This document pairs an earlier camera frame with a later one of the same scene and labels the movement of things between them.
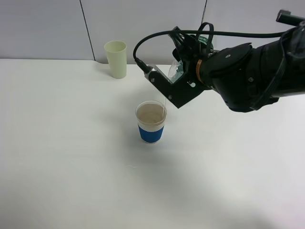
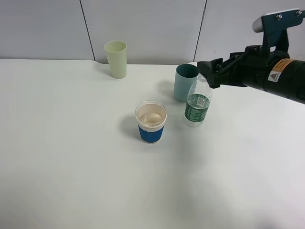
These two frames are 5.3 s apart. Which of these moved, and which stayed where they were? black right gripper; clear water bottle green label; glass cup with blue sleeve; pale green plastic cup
Moved: clear water bottle green label; black right gripper
Stayed: glass cup with blue sleeve; pale green plastic cup
